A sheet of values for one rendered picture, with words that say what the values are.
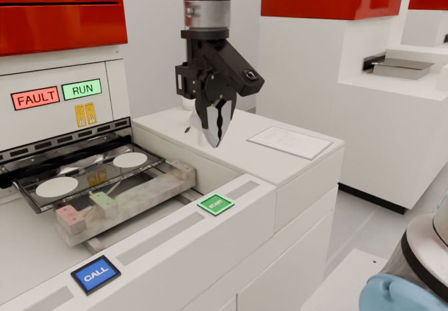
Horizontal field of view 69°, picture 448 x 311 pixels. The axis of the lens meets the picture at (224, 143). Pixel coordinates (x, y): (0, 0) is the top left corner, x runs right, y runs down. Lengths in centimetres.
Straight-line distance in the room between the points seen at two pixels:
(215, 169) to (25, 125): 54
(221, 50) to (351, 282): 53
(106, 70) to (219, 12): 64
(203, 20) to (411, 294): 44
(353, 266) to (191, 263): 36
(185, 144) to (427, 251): 73
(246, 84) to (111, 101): 71
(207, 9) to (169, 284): 46
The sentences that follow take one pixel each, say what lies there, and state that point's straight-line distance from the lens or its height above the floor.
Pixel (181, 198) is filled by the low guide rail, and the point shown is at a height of 84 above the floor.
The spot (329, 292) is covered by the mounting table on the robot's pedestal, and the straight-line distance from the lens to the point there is 74.
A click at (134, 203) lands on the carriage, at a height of 88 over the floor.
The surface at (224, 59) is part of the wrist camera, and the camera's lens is 53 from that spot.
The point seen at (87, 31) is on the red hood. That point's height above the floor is 127.
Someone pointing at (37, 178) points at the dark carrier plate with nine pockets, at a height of 90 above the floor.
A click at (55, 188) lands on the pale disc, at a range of 97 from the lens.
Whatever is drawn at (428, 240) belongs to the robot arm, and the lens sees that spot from 36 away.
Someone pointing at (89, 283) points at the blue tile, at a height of 96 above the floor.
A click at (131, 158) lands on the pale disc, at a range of 105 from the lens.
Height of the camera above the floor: 135
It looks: 24 degrees down
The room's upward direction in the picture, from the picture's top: straight up
